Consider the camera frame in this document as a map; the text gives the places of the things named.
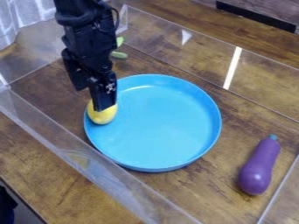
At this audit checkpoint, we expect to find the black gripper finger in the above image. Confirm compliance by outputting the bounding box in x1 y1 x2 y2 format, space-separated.
61 50 89 91
88 72 117 112

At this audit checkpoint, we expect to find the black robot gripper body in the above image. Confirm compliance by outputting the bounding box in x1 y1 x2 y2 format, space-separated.
60 20 117 78

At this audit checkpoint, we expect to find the yellow toy lemon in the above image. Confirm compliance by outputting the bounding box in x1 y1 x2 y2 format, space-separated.
86 101 117 125

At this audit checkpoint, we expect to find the round blue tray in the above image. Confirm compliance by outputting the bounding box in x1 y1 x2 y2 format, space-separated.
84 74 221 172

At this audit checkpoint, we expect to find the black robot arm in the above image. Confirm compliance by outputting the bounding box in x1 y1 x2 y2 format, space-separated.
53 0 118 112

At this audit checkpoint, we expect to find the orange toy carrot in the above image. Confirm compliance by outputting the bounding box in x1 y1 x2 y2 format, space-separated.
110 36 128 59

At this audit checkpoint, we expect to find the white patterned curtain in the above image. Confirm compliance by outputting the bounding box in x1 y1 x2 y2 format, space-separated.
0 0 54 51

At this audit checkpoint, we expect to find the purple toy eggplant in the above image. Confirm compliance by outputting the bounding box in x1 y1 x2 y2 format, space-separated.
237 134 280 195

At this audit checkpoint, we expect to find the black cable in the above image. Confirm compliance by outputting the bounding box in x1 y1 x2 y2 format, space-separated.
92 0 121 30

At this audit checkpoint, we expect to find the clear acrylic enclosure wall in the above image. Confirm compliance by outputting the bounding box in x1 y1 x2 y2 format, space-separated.
0 0 299 224

